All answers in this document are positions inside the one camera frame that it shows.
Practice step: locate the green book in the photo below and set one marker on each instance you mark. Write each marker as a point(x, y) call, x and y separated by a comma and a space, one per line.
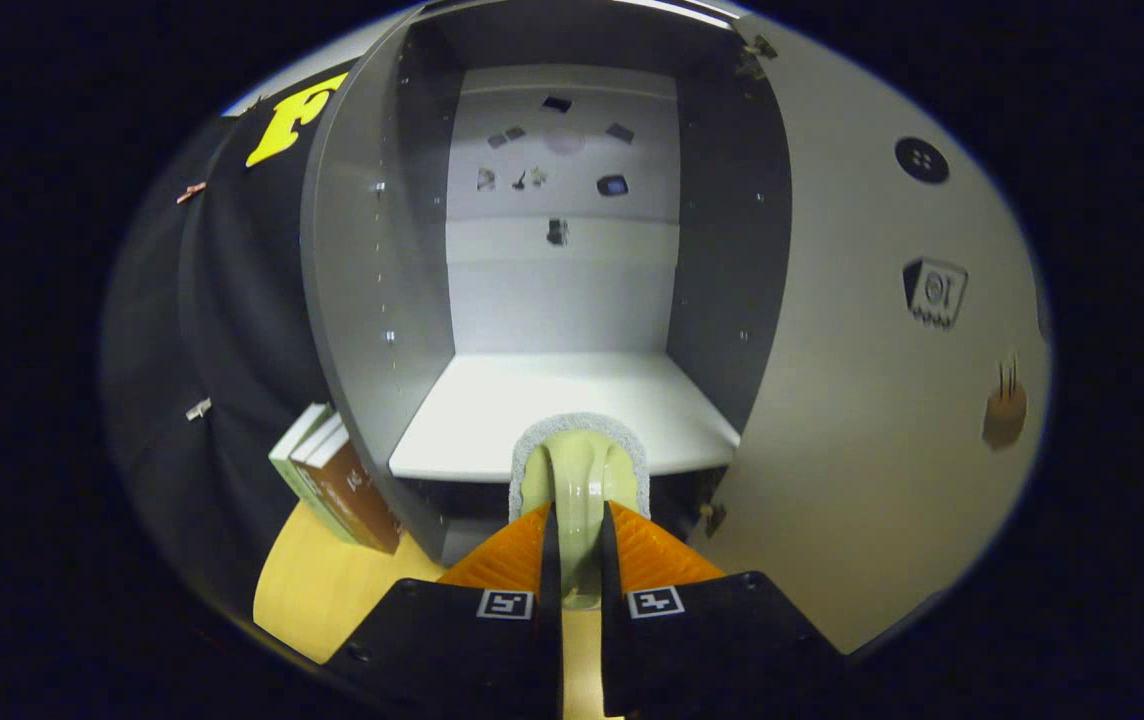
point(297, 470)

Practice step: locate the metal door hinge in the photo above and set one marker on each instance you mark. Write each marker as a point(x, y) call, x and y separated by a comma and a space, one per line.
point(713, 518)
point(758, 55)

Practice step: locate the white clip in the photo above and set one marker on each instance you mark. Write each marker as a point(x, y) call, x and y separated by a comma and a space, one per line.
point(198, 408)

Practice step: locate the beige cabinet door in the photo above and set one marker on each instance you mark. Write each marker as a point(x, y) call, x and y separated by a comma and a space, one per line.
point(852, 400)

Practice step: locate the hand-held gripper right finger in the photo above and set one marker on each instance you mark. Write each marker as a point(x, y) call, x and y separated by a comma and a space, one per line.
point(614, 640)

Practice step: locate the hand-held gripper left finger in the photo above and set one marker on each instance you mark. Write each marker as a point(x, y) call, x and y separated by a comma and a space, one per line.
point(550, 640)

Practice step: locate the pink clip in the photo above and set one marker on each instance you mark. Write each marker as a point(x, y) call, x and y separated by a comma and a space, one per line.
point(191, 192)

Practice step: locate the white cabinet shelf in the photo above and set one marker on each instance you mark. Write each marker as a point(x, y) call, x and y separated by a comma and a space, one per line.
point(492, 410)

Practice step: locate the brown book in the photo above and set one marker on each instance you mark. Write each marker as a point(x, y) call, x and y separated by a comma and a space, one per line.
point(357, 495)

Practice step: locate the long ceiling light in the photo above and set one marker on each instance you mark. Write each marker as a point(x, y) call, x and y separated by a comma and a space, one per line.
point(677, 8)

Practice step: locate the grey cabinet body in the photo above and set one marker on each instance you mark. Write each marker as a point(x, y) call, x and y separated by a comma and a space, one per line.
point(372, 250)

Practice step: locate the black backdrop cloth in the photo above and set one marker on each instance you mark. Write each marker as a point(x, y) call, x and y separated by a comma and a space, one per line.
point(232, 300)

